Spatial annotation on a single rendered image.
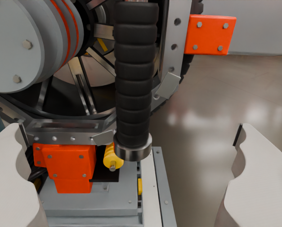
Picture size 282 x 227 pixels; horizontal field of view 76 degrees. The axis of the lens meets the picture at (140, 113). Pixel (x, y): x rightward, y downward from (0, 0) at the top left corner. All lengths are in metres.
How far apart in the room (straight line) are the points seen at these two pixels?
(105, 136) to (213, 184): 0.90
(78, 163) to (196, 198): 0.77
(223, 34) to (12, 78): 0.35
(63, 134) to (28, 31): 0.29
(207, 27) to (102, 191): 0.69
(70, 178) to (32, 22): 0.43
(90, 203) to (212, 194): 0.69
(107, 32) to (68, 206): 0.64
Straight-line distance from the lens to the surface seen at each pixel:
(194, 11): 0.47
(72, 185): 0.60
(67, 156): 0.52
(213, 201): 1.17
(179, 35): 0.38
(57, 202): 0.85
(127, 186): 0.85
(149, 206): 0.97
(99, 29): 0.48
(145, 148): 0.20
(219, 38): 0.41
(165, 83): 0.40
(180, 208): 1.09
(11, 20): 0.26
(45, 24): 0.27
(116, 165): 0.55
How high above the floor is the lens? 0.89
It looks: 30 degrees down
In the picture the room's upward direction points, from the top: 3 degrees clockwise
